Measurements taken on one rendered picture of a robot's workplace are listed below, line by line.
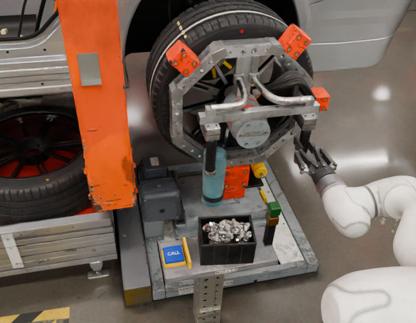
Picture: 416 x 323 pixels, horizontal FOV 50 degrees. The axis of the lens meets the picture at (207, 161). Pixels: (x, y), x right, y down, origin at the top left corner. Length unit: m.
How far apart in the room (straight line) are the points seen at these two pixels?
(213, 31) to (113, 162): 0.58
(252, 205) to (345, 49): 0.87
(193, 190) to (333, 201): 1.04
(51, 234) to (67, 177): 0.25
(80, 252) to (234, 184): 0.74
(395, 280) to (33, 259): 1.60
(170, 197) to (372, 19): 1.24
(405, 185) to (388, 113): 2.18
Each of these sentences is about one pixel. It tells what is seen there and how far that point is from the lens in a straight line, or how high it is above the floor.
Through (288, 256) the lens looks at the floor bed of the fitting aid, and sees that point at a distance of 2.23.
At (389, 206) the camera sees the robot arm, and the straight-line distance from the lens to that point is 1.39.
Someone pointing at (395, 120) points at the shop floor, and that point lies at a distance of 3.52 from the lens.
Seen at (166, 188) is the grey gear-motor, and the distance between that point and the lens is 2.02.
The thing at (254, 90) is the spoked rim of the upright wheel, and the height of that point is 0.87.
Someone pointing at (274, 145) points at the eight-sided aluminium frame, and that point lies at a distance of 1.87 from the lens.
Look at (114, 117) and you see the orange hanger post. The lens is 1.51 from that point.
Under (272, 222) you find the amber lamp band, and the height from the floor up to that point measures 0.59.
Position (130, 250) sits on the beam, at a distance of 2.15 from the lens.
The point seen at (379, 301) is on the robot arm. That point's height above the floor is 1.16.
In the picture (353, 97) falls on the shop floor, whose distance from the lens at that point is 3.66.
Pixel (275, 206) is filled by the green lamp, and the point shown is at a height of 0.66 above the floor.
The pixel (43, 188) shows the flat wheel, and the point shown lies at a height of 0.50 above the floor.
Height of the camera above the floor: 1.80
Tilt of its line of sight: 40 degrees down
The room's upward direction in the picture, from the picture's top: 3 degrees clockwise
